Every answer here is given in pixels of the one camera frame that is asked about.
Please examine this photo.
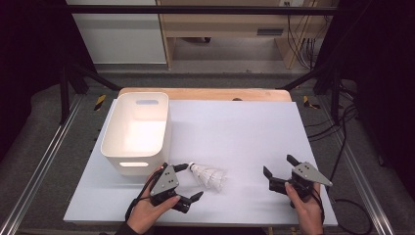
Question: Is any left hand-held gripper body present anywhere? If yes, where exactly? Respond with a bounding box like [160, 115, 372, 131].
[150, 164, 194, 213]

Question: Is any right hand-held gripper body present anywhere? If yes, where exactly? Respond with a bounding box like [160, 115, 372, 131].
[268, 162, 334, 199]

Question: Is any white shuttlecock blue band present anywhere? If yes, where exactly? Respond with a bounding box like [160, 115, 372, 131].
[199, 165, 219, 187]
[208, 167, 228, 193]
[188, 162, 209, 180]

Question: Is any white plastic storage bin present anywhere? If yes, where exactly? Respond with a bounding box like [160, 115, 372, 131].
[100, 91, 172, 177]

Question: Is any person's left hand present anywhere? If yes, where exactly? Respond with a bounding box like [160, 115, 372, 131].
[126, 165, 181, 235]

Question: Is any person's right hand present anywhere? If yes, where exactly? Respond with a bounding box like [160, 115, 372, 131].
[284, 181, 325, 235]

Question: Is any white board sheet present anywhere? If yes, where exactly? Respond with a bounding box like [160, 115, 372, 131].
[63, 99, 339, 228]

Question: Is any yellow black floor tape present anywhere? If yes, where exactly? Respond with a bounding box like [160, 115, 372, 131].
[302, 95, 321, 111]
[94, 94, 107, 112]

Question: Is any black metal stand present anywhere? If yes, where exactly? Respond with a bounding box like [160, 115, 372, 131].
[280, 63, 344, 125]
[58, 63, 121, 125]

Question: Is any wooden table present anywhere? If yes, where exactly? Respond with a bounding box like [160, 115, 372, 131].
[117, 87, 293, 102]

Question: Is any black curtain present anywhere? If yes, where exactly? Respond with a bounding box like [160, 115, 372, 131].
[0, 0, 71, 158]
[321, 0, 415, 190]

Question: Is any white cabinet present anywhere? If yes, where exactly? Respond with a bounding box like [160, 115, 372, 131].
[65, 0, 167, 65]

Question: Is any light wooden desk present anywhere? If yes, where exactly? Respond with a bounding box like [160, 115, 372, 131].
[156, 0, 341, 70]

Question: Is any black horizontal bar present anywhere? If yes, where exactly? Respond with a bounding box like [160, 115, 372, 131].
[67, 4, 339, 16]

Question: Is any right hand-held gripper cable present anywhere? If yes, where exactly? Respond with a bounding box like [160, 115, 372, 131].
[311, 182, 326, 226]

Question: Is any hand-held gripper cable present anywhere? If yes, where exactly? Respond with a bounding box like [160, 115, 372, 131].
[124, 169, 164, 223]
[311, 182, 326, 226]

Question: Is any left hand-held gripper cable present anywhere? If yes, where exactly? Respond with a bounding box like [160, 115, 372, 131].
[124, 169, 164, 223]

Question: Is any black floor cable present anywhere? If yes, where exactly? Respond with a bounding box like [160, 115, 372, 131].
[306, 84, 373, 235]

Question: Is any aluminium floor rail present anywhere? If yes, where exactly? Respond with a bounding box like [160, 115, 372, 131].
[0, 94, 84, 235]
[317, 97, 395, 235]

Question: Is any bundle of desk cables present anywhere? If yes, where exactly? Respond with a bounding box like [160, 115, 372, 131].
[285, 1, 319, 70]

